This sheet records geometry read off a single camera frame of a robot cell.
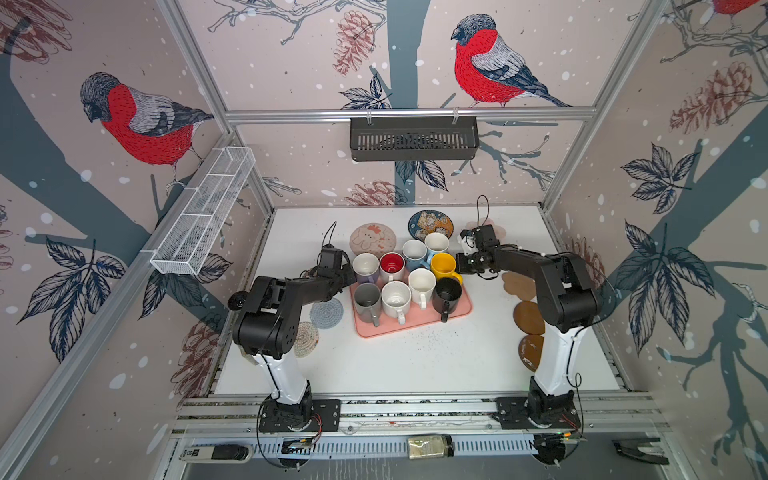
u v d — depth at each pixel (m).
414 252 0.99
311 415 0.73
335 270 0.80
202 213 0.78
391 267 1.00
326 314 0.92
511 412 0.73
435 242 1.00
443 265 0.98
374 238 1.11
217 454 0.68
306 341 0.86
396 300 0.93
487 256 0.78
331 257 0.79
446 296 0.92
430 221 1.18
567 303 0.53
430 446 0.66
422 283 0.92
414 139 1.07
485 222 1.22
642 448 0.70
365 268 0.99
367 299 0.90
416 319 0.88
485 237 0.84
